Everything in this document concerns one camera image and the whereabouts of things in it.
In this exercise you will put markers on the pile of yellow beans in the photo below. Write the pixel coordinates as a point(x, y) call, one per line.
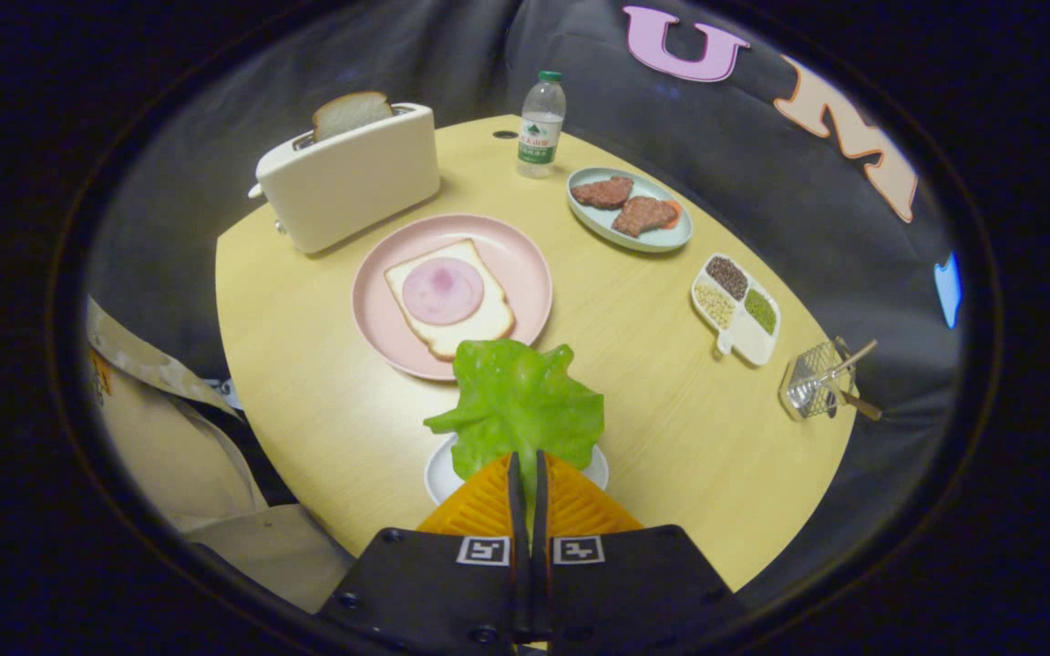
point(715, 306)

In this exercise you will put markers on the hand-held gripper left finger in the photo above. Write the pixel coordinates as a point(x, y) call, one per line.
point(516, 565)

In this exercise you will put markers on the pink ham slice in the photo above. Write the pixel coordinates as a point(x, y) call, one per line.
point(443, 290)

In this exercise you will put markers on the brown wooden utensil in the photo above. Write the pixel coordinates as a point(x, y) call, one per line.
point(867, 408)

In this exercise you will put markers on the orange carrot slice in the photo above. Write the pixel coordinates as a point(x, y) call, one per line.
point(674, 214)

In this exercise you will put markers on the pile of dark beans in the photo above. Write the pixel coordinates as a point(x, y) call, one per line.
point(726, 277)

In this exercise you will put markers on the bread slice under ham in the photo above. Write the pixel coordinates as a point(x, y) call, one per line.
point(452, 342)

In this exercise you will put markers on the white divided dish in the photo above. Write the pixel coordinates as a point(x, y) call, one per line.
point(753, 346)

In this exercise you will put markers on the brown meat patty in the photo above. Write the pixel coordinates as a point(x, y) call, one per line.
point(602, 192)
point(643, 217)

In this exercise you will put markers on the green lettuce leaf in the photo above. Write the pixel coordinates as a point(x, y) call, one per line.
point(516, 401)

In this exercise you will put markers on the plain white bread slice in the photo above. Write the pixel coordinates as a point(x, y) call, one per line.
point(347, 114)

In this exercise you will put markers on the light blue oval plate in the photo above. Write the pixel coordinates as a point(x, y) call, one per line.
point(591, 219)

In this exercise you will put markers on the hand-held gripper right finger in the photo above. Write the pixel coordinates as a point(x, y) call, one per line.
point(541, 565)

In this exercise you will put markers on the white leaf-shaped plate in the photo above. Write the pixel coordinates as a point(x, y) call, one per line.
point(438, 478)

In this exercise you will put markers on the pile of green beans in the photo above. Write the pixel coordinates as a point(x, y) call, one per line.
point(760, 311)

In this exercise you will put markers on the pink round plate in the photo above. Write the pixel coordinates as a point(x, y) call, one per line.
point(372, 292)

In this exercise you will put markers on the cream white toaster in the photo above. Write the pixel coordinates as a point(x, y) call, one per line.
point(352, 191)

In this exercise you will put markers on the clear plastic water bottle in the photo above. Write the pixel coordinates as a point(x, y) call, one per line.
point(540, 137)

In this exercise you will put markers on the light wooden utensil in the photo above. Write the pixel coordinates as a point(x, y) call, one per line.
point(853, 357)

